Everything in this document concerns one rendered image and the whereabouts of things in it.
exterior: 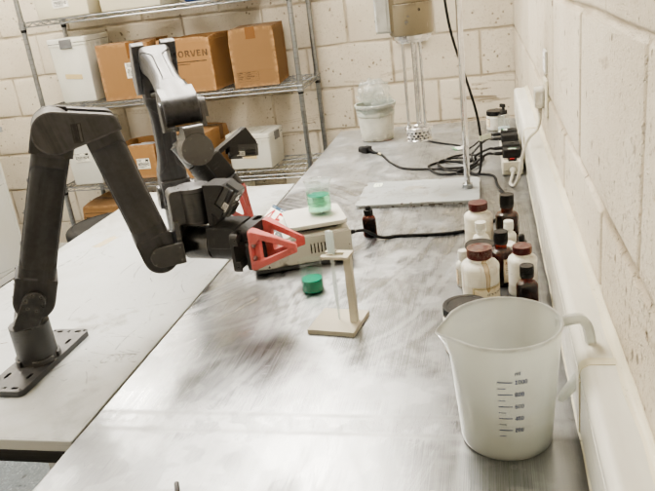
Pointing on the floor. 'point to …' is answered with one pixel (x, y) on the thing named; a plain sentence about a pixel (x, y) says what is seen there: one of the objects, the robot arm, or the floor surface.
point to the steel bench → (325, 362)
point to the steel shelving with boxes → (223, 71)
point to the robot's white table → (101, 329)
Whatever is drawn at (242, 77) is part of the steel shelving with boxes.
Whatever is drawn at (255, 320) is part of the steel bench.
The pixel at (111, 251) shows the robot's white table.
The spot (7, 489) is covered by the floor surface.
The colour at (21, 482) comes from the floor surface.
